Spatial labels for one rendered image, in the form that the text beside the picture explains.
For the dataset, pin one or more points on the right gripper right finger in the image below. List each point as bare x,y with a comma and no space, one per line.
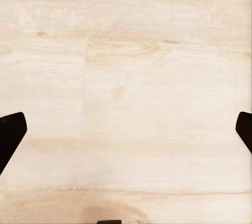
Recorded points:
244,128

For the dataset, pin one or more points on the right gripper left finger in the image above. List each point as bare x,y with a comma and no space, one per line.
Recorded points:
13,128

